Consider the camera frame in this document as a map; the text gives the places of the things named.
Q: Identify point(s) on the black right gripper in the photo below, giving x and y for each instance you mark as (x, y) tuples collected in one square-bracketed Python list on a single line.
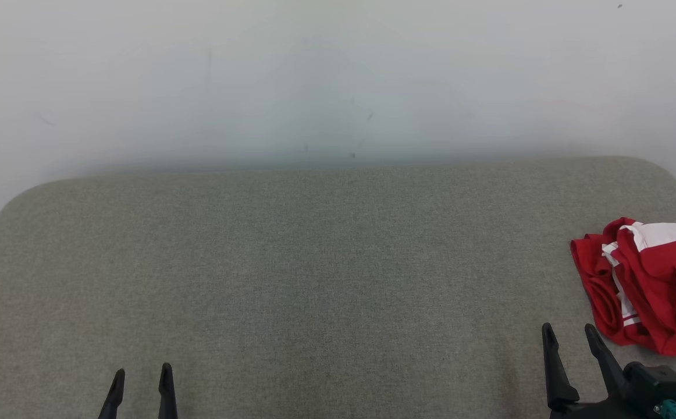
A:
[(594, 412)]

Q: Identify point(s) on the red basketball shorts white stripes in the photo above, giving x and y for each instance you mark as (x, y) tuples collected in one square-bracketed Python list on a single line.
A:
[(675, 279)]

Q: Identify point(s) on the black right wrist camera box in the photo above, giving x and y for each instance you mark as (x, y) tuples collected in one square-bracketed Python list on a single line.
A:
[(658, 381)]

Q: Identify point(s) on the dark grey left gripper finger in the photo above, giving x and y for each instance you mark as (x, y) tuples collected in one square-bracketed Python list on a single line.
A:
[(114, 401), (167, 396)]

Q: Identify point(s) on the red shirt with white sleeves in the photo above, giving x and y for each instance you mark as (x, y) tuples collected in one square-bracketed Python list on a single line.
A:
[(591, 273)]

